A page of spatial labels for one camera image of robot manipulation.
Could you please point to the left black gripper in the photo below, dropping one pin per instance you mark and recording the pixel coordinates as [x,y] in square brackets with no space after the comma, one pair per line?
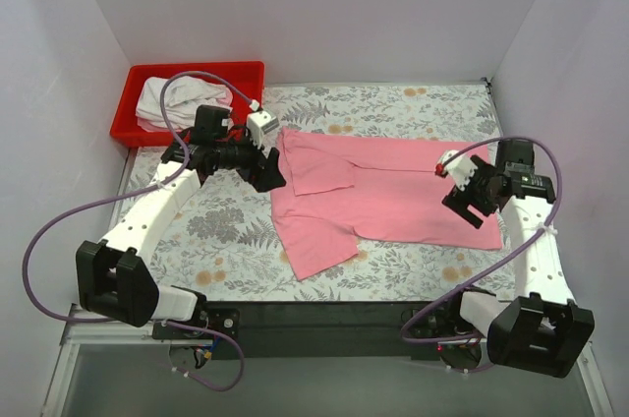
[257,167]

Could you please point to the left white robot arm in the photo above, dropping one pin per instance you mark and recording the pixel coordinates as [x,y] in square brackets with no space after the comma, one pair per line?
[114,280]

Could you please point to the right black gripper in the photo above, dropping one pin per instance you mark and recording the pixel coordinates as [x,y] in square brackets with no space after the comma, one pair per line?
[472,191]

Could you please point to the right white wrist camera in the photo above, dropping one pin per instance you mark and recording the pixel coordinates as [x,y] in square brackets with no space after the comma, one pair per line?
[460,168]

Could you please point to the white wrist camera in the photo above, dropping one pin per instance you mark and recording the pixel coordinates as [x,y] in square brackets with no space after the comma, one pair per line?
[460,168]
[261,123]

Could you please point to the aluminium frame rail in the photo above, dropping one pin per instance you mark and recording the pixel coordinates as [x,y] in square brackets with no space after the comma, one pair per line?
[104,333]

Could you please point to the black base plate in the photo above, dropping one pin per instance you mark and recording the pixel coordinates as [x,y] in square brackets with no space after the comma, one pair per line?
[333,329]

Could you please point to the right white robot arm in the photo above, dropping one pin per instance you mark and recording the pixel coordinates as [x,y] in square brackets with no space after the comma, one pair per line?
[542,330]

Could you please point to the pink t shirt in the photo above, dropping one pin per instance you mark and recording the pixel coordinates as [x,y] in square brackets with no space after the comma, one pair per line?
[341,188]

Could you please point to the white t shirt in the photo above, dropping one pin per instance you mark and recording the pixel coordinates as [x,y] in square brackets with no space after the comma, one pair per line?
[182,99]

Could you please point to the red plastic bin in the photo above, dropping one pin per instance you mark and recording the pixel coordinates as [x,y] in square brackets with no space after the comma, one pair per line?
[246,76]

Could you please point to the floral table mat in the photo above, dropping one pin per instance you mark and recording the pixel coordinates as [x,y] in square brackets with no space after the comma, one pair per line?
[223,244]

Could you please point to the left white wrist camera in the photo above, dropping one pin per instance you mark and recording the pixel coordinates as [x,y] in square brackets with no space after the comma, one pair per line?
[261,123]

